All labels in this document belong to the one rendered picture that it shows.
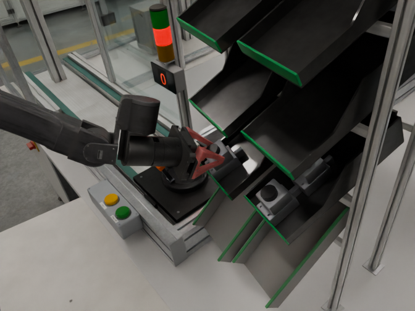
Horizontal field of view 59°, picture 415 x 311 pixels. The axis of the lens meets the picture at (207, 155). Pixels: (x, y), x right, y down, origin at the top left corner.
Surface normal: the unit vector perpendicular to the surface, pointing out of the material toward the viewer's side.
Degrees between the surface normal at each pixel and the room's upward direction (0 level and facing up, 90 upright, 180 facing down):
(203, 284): 0
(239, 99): 25
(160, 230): 0
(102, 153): 72
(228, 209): 45
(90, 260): 0
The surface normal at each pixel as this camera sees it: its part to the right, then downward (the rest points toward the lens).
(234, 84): -0.45, -0.53
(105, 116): -0.09, -0.76
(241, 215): -0.68, -0.27
